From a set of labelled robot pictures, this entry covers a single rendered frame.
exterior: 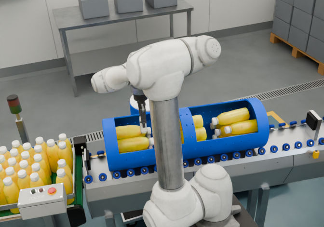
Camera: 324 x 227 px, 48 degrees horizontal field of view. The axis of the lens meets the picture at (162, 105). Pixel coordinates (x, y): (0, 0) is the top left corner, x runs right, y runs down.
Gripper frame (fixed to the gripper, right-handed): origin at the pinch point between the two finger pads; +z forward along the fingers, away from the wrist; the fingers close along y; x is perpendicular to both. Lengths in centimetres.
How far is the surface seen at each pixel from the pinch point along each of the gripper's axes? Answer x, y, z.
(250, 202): -71, 4, 82
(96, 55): 23, 289, 90
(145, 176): 2.2, -11.8, 26.6
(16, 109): 69, 33, 0
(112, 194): 21.3, -14.0, 33.7
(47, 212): 51, -34, 17
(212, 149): -34.5, -14.5, 12.7
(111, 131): 17.2, -6.4, -3.0
